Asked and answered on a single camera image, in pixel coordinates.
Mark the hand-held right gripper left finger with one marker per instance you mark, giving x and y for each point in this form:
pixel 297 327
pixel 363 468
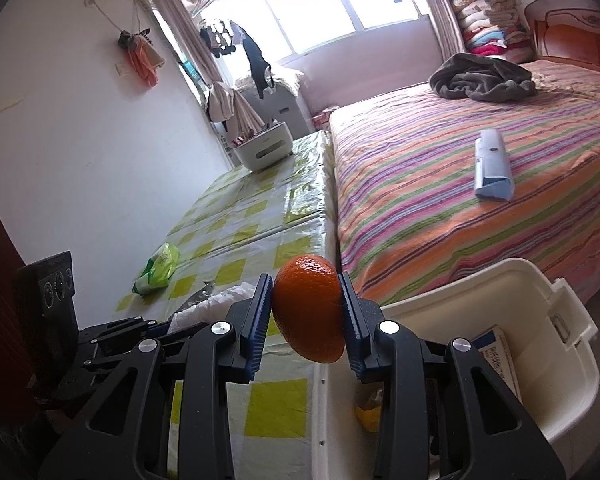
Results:
pixel 257 330

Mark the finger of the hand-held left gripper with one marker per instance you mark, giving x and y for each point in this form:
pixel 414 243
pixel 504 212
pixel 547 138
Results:
pixel 105 357
pixel 130 327

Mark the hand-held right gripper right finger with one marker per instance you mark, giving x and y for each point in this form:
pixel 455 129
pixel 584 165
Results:
pixel 352 330

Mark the white lace cloth cover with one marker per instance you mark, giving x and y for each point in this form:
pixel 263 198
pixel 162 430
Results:
pixel 215 302

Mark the orange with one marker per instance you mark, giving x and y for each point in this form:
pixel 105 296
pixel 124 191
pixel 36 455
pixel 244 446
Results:
pixel 307 305

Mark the yellow wrapper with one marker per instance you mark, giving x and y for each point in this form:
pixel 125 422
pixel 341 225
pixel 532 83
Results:
pixel 370 412

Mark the white pink medicine box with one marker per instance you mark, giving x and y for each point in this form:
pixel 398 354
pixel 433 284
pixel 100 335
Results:
pixel 497 355

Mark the white plastic bin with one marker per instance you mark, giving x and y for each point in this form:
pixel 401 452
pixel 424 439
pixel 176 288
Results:
pixel 545 320

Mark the green white packet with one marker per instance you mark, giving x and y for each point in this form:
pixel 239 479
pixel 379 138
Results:
pixel 157 270

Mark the dark red wooden door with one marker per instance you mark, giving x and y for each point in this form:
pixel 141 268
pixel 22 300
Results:
pixel 0 260

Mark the silver foil wrapper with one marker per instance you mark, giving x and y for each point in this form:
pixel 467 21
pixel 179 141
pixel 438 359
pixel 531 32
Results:
pixel 202 290

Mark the bed with striped sheet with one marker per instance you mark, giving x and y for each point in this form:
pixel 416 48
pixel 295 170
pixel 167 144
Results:
pixel 430 210

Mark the white desk caddy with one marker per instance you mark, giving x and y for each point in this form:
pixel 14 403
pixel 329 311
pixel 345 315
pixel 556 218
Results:
pixel 265 150

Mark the pink patterned box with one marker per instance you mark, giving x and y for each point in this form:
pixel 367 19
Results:
pixel 325 116

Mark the white appliance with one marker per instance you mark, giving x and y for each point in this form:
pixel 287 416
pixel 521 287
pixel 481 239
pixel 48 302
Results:
pixel 285 105

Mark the orange cloth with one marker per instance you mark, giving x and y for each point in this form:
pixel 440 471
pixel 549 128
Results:
pixel 145 60

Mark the teal hanging cloth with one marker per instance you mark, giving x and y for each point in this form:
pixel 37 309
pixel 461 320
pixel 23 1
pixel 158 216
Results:
pixel 190 67

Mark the black hanging garment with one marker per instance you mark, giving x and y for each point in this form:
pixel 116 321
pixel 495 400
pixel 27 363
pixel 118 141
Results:
pixel 255 60

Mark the grey crumpled blanket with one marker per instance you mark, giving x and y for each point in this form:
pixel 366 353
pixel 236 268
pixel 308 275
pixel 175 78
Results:
pixel 480 80

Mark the hanging sock rack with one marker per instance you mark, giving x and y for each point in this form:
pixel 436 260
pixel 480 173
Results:
pixel 217 35

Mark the beige curtain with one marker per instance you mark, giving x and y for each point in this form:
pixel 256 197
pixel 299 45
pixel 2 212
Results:
pixel 180 25
pixel 445 30

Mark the window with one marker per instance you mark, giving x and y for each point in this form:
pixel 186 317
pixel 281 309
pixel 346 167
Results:
pixel 320 20

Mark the stack of folded quilts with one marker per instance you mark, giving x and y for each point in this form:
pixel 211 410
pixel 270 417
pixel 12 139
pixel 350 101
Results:
pixel 490 20

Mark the wooden bed headboard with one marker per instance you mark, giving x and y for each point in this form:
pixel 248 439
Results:
pixel 570 35

